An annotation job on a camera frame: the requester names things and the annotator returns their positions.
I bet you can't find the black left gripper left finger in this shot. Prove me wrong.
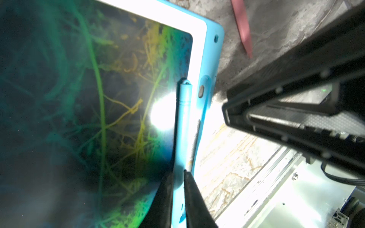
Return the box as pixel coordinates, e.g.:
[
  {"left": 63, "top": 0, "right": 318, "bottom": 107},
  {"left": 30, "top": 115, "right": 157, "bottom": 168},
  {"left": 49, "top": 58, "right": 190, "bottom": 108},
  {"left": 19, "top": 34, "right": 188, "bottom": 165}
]
[{"left": 139, "top": 172, "right": 174, "bottom": 228}]

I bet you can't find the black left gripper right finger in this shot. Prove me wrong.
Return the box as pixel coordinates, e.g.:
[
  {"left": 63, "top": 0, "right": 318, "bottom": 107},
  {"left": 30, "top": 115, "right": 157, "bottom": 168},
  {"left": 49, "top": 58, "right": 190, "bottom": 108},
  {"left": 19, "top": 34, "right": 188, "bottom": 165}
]
[{"left": 184, "top": 170, "right": 218, "bottom": 228}]

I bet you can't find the pink stylus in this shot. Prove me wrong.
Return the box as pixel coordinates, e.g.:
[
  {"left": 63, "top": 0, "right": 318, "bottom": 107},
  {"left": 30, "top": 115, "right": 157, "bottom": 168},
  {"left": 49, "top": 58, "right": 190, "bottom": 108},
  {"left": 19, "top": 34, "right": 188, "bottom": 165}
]
[{"left": 231, "top": 0, "right": 253, "bottom": 59}]

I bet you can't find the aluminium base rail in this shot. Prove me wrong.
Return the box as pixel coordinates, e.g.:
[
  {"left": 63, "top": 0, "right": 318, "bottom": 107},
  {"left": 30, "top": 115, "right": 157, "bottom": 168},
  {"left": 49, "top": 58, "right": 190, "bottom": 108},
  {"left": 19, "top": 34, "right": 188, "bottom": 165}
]
[{"left": 216, "top": 147, "right": 357, "bottom": 228}]

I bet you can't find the blue stylus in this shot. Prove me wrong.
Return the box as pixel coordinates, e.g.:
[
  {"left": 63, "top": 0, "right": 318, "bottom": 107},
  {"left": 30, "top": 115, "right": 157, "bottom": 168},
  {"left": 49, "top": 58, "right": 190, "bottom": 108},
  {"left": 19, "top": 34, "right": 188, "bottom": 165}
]
[{"left": 171, "top": 79, "right": 193, "bottom": 228}]

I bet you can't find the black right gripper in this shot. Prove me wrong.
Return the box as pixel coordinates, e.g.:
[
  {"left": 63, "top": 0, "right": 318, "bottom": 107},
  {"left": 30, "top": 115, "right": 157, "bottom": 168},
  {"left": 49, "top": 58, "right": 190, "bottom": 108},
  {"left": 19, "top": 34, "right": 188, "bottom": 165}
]
[{"left": 222, "top": 3, "right": 365, "bottom": 177}]

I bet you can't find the blue writing tablet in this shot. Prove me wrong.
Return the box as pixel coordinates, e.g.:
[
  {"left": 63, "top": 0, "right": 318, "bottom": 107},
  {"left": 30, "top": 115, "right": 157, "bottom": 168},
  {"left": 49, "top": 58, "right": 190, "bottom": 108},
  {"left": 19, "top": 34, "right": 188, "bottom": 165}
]
[{"left": 1, "top": 1, "right": 224, "bottom": 228}]

